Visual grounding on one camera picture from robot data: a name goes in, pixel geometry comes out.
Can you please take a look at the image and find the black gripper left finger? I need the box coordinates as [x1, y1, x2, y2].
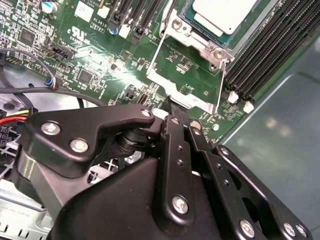
[18, 96, 197, 230]

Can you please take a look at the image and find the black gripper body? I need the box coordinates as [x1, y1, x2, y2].
[48, 157, 241, 240]

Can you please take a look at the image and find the silver topped CPU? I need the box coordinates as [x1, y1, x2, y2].
[181, 0, 270, 48]

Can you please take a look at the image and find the metal socket cover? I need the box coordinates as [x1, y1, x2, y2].
[145, 23, 235, 115]

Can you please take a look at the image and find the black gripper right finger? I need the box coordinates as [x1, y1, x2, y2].
[186, 119, 315, 240]

